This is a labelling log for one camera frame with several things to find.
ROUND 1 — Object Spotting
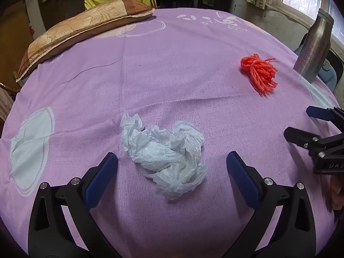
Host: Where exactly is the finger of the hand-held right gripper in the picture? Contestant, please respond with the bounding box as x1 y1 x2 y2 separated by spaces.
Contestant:
306 106 344 133
284 127 321 151

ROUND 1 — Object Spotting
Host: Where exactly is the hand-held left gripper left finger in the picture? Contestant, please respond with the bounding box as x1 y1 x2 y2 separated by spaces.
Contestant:
28 152 127 258

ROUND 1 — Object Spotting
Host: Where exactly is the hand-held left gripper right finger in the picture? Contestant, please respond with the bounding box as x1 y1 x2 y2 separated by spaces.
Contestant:
223 151 316 258

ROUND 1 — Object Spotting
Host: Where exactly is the white plastic bag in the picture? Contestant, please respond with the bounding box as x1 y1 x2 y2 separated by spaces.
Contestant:
120 110 208 201

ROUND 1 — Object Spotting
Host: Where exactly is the orange yarn bundle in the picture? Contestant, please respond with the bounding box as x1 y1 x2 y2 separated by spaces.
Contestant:
240 54 279 95

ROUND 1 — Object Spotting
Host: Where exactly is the light blue chair cushion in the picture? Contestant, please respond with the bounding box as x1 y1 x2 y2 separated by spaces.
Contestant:
317 59 338 88

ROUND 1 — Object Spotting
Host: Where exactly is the person's right hand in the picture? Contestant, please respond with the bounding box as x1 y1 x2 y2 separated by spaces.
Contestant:
326 173 344 211

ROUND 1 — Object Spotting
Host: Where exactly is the brown patterned pillow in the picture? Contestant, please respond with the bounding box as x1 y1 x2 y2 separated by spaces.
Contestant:
15 0 156 83

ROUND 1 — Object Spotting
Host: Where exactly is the purple tablecloth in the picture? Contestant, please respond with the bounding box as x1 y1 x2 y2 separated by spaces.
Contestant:
0 7 344 258

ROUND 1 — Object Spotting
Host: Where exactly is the stainless steel bottle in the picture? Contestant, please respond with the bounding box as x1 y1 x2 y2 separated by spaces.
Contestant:
293 9 334 84

